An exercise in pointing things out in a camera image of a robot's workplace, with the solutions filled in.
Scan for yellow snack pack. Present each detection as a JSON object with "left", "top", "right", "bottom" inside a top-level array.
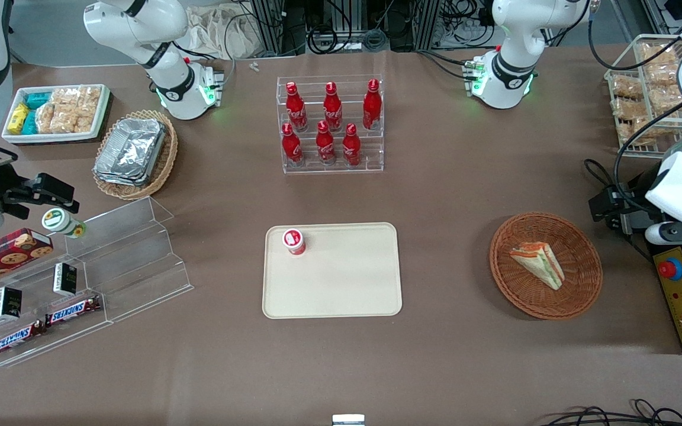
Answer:
[{"left": 7, "top": 103, "right": 30, "bottom": 134}]

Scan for grey metal box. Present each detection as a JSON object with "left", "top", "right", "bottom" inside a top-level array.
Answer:
[{"left": 618, "top": 191, "right": 653, "bottom": 235}]

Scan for clear acrylic stepped shelf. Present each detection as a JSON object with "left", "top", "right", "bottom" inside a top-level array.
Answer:
[
  {"left": 0, "top": 235, "right": 114, "bottom": 369},
  {"left": 63, "top": 196, "right": 194, "bottom": 324}
]

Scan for bagged rice cracker pack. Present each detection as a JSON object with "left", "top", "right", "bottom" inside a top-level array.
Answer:
[
  {"left": 643, "top": 62, "right": 682, "bottom": 89},
  {"left": 618, "top": 118, "right": 673, "bottom": 146},
  {"left": 646, "top": 86, "right": 682, "bottom": 117},
  {"left": 610, "top": 98, "right": 644, "bottom": 120},
  {"left": 639, "top": 44, "right": 680, "bottom": 69},
  {"left": 612, "top": 76, "right": 644, "bottom": 100}
]

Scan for red cola bottle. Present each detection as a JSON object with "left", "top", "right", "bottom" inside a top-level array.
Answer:
[
  {"left": 285, "top": 82, "right": 309, "bottom": 133},
  {"left": 323, "top": 82, "right": 344, "bottom": 133},
  {"left": 316, "top": 121, "right": 337, "bottom": 166},
  {"left": 362, "top": 79, "right": 383, "bottom": 131},
  {"left": 342, "top": 123, "right": 362, "bottom": 167},
  {"left": 281, "top": 122, "right": 304, "bottom": 167}
]

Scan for white wire basket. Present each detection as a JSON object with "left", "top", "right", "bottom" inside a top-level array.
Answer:
[{"left": 604, "top": 34, "right": 682, "bottom": 159}]

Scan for cup with green white lid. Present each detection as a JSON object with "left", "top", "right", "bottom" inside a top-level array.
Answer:
[{"left": 41, "top": 208, "right": 88, "bottom": 240}]

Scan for white rectangular snack tray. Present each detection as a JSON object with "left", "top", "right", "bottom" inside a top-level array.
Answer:
[{"left": 1, "top": 84, "right": 111, "bottom": 145}]

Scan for snickers chocolate bar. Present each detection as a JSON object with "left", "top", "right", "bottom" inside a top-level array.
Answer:
[
  {"left": 0, "top": 319, "right": 47, "bottom": 359},
  {"left": 44, "top": 296, "right": 103, "bottom": 328}
]

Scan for small black box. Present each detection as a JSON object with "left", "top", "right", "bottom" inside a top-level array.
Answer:
[
  {"left": 53, "top": 263, "right": 79, "bottom": 297},
  {"left": 0, "top": 286, "right": 23, "bottom": 321}
]

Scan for red cup with white lid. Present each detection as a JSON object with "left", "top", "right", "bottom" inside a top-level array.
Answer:
[{"left": 282, "top": 228, "right": 307, "bottom": 256}]

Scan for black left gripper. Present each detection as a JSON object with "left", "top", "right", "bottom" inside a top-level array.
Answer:
[{"left": 588, "top": 163, "right": 668, "bottom": 223}]

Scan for oval tan wicker basket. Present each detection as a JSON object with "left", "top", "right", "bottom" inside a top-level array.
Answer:
[{"left": 92, "top": 109, "right": 179, "bottom": 201}]

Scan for black base cables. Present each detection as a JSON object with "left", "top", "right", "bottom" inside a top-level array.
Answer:
[{"left": 415, "top": 49, "right": 475, "bottom": 81}]

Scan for black cable coil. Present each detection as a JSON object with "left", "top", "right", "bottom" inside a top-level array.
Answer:
[{"left": 307, "top": 24, "right": 339, "bottom": 54}]

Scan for stack of foil containers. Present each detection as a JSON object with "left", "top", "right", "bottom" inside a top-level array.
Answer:
[{"left": 93, "top": 117, "right": 168, "bottom": 188}]

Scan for beige cloth bag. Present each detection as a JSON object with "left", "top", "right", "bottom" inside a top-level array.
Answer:
[{"left": 186, "top": 5, "right": 257, "bottom": 60}]

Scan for black floor cables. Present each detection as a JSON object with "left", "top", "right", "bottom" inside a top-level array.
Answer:
[{"left": 545, "top": 398, "right": 682, "bottom": 426}]

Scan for clear acrylic bottle rack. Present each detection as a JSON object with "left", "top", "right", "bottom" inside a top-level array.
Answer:
[{"left": 276, "top": 74, "right": 385, "bottom": 175}]

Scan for round brown wicker basket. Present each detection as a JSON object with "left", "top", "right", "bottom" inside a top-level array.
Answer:
[{"left": 489, "top": 212, "right": 604, "bottom": 321}]

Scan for beige plastic tray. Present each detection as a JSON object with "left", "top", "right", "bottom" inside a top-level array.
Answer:
[{"left": 262, "top": 222, "right": 403, "bottom": 320}]

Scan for triangular sandwich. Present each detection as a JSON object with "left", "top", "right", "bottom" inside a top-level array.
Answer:
[{"left": 509, "top": 241, "right": 566, "bottom": 291}]

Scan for clear rice cracker pack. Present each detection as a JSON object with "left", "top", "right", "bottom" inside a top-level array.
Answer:
[
  {"left": 51, "top": 88, "right": 81, "bottom": 111},
  {"left": 75, "top": 106, "right": 97, "bottom": 134},
  {"left": 78, "top": 86, "right": 102, "bottom": 111},
  {"left": 36, "top": 104, "right": 57, "bottom": 134},
  {"left": 51, "top": 106, "right": 79, "bottom": 134}
]

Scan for red plaid cookie box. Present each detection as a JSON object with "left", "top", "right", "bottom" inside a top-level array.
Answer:
[{"left": 0, "top": 228, "right": 55, "bottom": 295}]

